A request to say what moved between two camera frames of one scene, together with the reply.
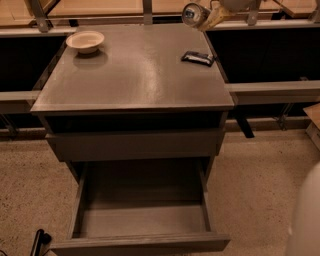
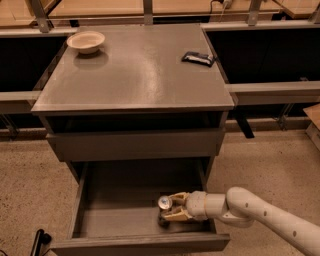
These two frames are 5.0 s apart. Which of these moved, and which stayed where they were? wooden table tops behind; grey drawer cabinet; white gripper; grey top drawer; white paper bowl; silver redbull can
Moved: silver redbull can; white gripper
Stayed: grey drawer cabinet; grey top drawer; white paper bowl; wooden table tops behind
